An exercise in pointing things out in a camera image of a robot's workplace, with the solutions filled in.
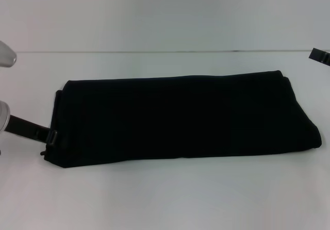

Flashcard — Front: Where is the black t-shirt with white print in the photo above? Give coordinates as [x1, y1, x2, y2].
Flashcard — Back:
[39, 70, 323, 169]

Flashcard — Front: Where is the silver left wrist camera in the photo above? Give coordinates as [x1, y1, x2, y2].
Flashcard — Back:
[0, 40, 18, 68]

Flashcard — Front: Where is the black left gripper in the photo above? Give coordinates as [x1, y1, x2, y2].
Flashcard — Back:
[7, 113, 58, 146]

